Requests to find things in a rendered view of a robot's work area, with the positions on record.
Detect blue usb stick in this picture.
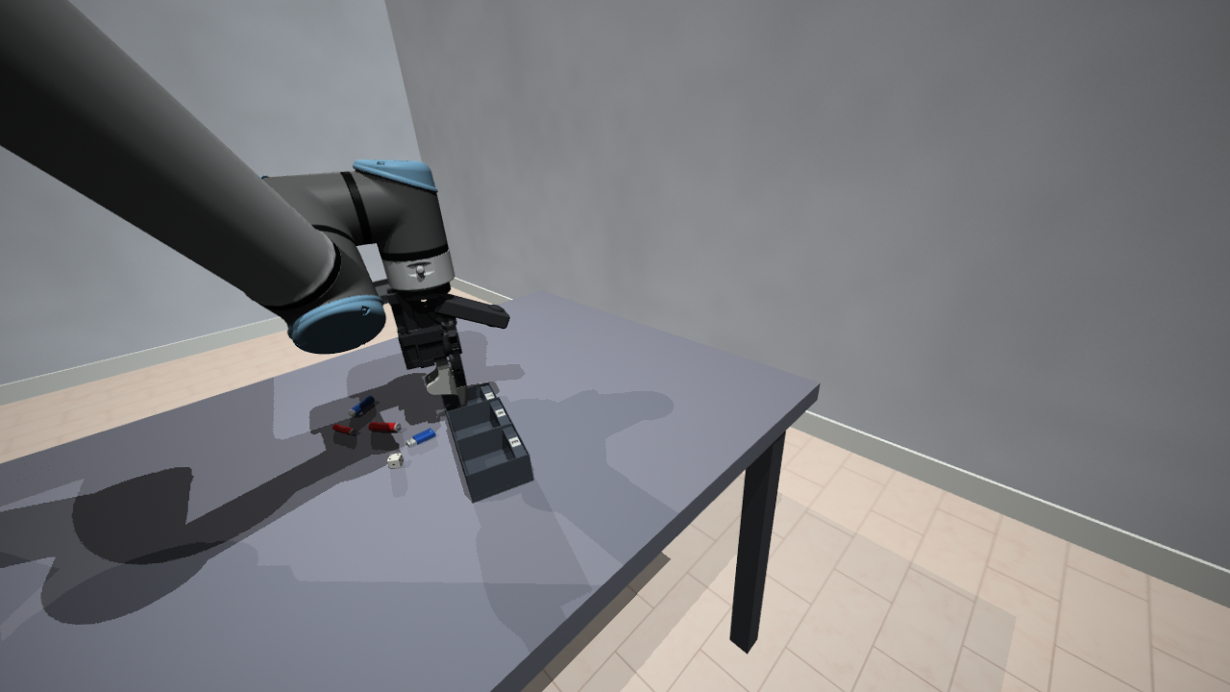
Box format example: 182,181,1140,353
407,429,435,446

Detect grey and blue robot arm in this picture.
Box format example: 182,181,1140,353
0,0,455,355

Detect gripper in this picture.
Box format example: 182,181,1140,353
386,281,469,407

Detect blue battery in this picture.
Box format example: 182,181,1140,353
348,396,375,417

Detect black rack of three bins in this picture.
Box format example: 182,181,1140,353
442,383,534,503

